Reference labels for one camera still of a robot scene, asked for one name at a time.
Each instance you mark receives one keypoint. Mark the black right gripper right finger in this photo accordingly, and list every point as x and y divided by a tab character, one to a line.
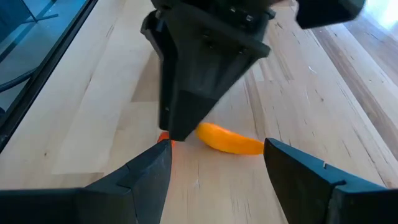
311	193

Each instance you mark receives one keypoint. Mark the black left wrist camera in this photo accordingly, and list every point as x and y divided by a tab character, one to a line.
329	12

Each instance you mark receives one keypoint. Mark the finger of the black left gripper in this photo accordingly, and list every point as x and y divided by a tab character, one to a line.
211	68
166	77

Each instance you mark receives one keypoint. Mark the yellow-orange chili pepper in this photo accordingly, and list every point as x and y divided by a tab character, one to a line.
230	141

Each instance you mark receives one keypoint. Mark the red chili pepper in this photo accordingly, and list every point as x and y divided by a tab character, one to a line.
163	137

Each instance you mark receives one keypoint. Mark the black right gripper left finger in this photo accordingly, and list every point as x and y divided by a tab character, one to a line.
124	202

